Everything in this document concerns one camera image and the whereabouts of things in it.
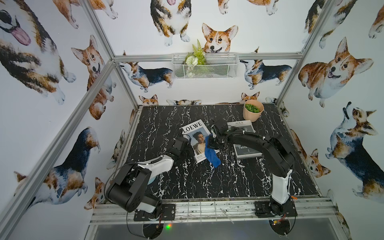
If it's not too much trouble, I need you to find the white LOEWE book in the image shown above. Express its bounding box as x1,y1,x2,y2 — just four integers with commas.
181,120,211,163

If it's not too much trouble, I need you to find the blue microfiber cloth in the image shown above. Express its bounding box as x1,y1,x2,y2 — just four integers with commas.
205,134,221,168

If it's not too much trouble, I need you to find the grey Twins story book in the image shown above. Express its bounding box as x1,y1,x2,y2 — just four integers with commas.
227,119,263,160

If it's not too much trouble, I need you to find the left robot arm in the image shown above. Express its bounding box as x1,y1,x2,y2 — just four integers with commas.
104,135,193,219

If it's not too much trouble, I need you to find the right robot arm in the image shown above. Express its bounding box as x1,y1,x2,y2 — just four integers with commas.
208,124,296,206

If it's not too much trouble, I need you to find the green succulent plant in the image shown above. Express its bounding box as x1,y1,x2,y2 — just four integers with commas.
245,104,260,113

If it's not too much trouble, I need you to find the peach plant pot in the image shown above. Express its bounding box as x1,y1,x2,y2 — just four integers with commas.
243,100,265,123

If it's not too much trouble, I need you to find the green fern with white flowers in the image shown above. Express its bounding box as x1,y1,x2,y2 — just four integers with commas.
183,40,207,78

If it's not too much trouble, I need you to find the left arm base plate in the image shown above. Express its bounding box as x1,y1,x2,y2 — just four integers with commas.
134,204,176,222

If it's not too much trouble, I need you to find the white wire basket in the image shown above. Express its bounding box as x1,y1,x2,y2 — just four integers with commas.
172,54,240,79

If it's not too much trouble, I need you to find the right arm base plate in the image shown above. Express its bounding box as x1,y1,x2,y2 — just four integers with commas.
254,199,298,218

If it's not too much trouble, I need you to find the aluminium front rail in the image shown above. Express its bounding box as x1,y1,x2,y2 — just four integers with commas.
90,198,337,226

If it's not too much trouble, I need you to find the aluminium frame post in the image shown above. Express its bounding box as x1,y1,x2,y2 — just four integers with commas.
276,1,336,107

